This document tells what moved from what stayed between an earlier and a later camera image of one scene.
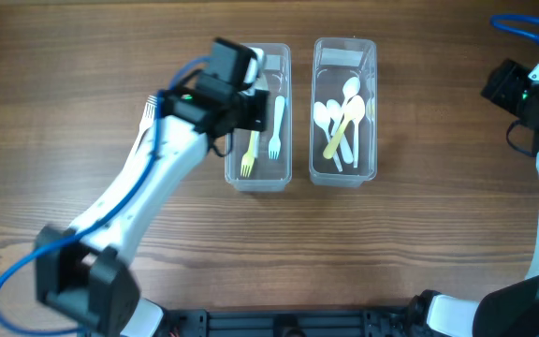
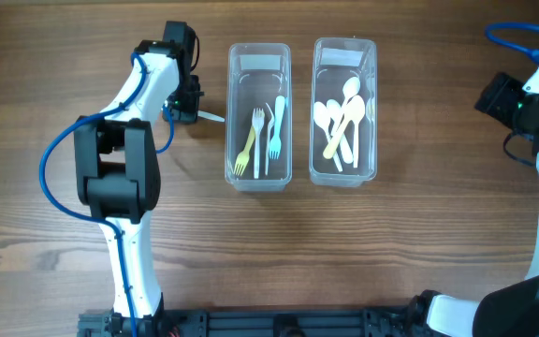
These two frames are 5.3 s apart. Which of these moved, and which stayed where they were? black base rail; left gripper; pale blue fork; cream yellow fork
Moved: cream yellow fork; left gripper
Stayed: black base rail; pale blue fork
